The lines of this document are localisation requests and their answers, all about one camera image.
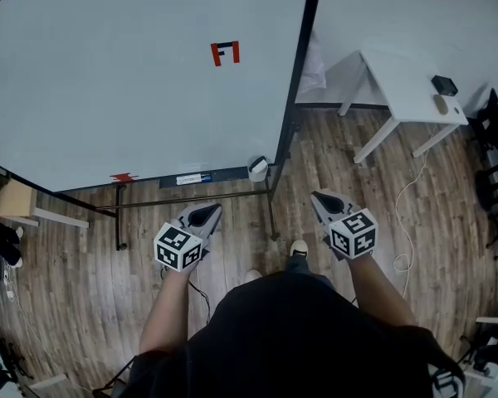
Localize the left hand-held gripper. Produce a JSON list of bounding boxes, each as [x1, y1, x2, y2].
[[153, 203, 223, 273]]

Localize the black floor cable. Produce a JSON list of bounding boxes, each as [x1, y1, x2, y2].
[[161, 265, 213, 328]]

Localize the small black box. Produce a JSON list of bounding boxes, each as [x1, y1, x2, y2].
[[431, 74, 459, 97]]

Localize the person's right forearm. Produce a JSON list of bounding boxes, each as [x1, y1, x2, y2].
[[346, 250, 420, 329]]

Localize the black framed whiteboard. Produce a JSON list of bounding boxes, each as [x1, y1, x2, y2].
[[0, 0, 325, 192]]

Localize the person's left forearm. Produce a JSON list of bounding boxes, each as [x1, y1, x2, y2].
[[139, 263, 192, 357]]

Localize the translucent plastic sheet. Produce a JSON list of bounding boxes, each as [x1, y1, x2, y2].
[[296, 33, 328, 97]]

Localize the white floor cable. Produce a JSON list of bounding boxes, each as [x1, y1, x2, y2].
[[392, 124, 441, 303]]

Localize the white power strip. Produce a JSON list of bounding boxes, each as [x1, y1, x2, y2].
[[2, 261, 16, 302]]

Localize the black folding chair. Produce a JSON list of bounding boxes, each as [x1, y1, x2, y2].
[[91, 354, 138, 398]]

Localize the white marker with blue cap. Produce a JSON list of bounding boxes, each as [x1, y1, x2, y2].
[[176, 173, 213, 185]]

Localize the black office chair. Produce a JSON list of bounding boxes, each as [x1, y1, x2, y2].
[[475, 158, 498, 261], [459, 333, 498, 379], [466, 87, 498, 153]]

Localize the person's right shoe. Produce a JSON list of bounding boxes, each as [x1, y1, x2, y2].
[[289, 240, 310, 259]]

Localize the black metal stand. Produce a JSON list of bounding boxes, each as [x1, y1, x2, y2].
[[0, 333, 31, 394]]

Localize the black marker tray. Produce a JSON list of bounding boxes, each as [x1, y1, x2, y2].
[[159, 167, 250, 189]]

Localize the white framed side table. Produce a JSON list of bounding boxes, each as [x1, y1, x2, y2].
[[27, 372, 70, 398]]

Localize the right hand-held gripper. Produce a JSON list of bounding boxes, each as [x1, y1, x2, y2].
[[310, 192, 378, 261]]

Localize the person's black shirt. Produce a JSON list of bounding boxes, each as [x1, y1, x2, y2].
[[124, 269, 466, 398]]

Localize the person's right leg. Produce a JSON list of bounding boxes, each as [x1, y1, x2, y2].
[[284, 251, 333, 290]]

